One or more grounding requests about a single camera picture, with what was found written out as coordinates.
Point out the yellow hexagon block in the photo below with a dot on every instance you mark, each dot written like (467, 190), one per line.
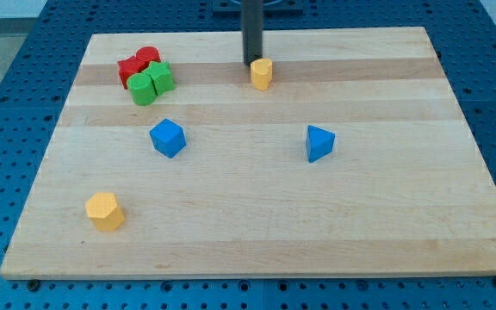
(105, 212)

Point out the green star block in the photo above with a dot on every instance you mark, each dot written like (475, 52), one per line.
(161, 75)

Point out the blue cube block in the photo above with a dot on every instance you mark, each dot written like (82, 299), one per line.
(168, 138)

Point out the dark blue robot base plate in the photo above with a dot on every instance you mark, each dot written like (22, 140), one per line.
(222, 7)

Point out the red star block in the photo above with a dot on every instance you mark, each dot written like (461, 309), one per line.
(128, 67)

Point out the wooden board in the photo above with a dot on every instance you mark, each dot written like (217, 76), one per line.
(404, 192)

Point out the blue triangle block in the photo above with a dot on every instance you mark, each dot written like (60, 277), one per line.
(319, 143)

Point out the green cylinder block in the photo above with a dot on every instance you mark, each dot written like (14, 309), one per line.
(141, 89)

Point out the yellow heart block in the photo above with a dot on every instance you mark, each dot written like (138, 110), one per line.
(261, 73)

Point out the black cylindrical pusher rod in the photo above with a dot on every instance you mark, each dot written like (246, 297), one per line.
(252, 23)

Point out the red cylinder block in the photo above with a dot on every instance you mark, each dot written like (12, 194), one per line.
(148, 54)

